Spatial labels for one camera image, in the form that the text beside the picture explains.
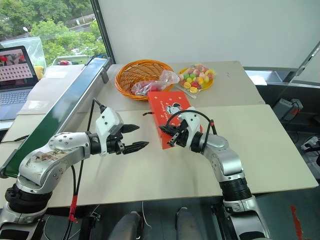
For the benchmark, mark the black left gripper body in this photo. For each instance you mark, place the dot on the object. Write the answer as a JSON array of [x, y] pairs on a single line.
[[115, 145]]

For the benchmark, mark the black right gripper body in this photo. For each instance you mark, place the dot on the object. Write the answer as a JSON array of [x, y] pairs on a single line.
[[183, 137]]

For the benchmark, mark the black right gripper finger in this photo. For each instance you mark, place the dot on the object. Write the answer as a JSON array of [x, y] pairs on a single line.
[[174, 140], [168, 129]]

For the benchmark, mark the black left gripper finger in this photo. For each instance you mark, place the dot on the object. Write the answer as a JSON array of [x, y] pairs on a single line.
[[136, 147], [131, 128]]

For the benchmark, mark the orange cardboard box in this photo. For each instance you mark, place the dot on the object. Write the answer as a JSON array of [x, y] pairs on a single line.
[[165, 105]]

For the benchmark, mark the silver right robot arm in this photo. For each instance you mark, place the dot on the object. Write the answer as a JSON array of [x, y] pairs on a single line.
[[225, 157]]

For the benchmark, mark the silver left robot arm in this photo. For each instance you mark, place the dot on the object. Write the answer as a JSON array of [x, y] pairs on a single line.
[[50, 157]]

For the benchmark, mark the green conveyor belt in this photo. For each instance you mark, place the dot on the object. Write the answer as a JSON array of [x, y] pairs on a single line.
[[55, 110]]

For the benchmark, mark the clear bag with red items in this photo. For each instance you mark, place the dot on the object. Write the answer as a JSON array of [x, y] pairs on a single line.
[[150, 86]]

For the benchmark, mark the orange wicker basket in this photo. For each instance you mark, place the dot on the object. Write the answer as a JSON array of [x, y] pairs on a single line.
[[126, 77]]

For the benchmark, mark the yellow plate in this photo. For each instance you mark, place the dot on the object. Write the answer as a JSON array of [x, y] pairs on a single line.
[[208, 83]]

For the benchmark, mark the dark rounded shape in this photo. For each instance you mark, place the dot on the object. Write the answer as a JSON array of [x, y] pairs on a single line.
[[128, 226]]

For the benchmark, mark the pale crate with red item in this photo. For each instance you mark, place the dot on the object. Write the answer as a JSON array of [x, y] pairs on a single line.
[[71, 60]]

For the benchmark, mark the flat brown cardboard sheet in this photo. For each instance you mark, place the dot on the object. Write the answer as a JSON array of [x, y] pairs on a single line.
[[55, 75]]

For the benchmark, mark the grey tray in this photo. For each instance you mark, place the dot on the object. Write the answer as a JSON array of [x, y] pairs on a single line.
[[267, 77]]

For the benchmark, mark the grey power adapter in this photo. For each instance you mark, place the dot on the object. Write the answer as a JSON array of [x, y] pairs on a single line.
[[287, 107]]

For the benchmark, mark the grey laptop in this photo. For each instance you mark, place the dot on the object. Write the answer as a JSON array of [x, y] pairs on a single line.
[[13, 85]]

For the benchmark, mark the clear plastic bag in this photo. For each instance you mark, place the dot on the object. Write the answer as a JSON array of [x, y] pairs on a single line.
[[37, 52]]

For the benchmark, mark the grey white device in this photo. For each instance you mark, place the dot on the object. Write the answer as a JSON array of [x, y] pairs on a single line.
[[311, 142]]

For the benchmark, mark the red floor tape strip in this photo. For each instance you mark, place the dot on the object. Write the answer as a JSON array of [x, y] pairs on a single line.
[[296, 220]]

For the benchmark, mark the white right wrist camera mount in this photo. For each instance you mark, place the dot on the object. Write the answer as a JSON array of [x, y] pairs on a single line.
[[192, 122]]

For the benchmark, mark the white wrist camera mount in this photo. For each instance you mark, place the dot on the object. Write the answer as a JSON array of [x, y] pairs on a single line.
[[107, 122], [192, 122]]

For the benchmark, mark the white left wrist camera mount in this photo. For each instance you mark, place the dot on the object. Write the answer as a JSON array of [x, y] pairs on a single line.
[[107, 122]]

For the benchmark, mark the aluminium frame bar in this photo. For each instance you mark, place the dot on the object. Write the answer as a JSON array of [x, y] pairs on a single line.
[[303, 63]]

